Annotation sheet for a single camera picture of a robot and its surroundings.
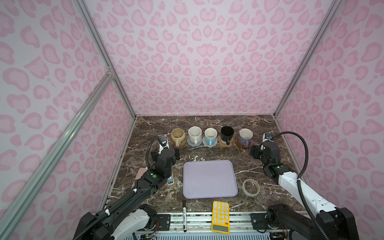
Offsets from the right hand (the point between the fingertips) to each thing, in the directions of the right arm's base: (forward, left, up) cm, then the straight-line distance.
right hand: (259, 144), depth 85 cm
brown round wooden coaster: (+9, +8, -14) cm, 18 cm away
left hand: (-4, +51, +5) cm, 52 cm away
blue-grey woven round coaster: (+8, +40, -14) cm, 43 cm away
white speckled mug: (+14, +38, -10) cm, 41 cm away
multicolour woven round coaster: (+7, +28, -13) cm, 32 cm away
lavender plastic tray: (-15, +30, -15) cm, 37 cm away
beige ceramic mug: (+13, +49, -10) cm, 52 cm away
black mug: (+11, +17, -4) cm, 21 cm away
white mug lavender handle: (+14, +3, -11) cm, 18 cm away
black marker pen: (-34, +41, -13) cm, 55 cm away
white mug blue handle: (+12, +27, -8) cm, 31 cm away
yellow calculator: (-36, +23, -12) cm, 45 cm away
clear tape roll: (-20, +9, -13) cm, 26 cm away
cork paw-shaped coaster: (+8, +18, -13) cm, 23 cm away
